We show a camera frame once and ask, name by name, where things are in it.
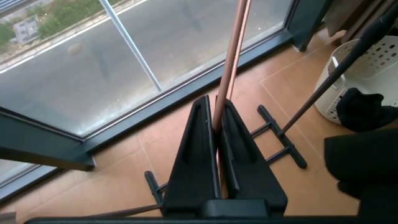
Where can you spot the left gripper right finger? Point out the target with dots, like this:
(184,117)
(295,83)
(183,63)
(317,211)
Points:
(261,189)

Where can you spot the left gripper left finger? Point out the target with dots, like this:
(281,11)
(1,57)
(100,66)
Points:
(199,186)

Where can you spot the black garment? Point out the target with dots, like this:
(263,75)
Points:
(367,161)

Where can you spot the heap of clothes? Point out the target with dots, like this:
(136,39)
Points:
(360,112)

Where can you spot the pink clothes hanger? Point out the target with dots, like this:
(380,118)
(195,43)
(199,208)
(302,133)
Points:
(233,46)

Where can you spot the white laundry basket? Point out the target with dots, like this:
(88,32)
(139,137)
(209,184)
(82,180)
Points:
(326,93)

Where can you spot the black clothes rack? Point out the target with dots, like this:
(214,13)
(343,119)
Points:
(373,35)

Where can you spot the window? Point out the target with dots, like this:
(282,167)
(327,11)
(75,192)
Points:
(40,143)

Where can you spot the brown curtain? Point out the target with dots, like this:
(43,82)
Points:
(342,15)

